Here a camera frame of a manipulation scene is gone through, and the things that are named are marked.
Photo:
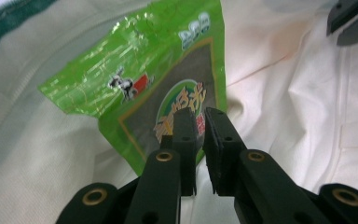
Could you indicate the white canvas tote bag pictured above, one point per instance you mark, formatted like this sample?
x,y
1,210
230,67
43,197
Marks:
x,y
292,109

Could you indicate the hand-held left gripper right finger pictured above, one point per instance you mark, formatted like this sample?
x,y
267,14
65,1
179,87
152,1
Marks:
x,y
251,186

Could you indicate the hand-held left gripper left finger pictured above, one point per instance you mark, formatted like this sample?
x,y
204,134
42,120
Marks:
x,y
164,186

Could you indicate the green snack packet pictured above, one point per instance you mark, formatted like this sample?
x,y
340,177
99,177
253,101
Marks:
x,y
136,62

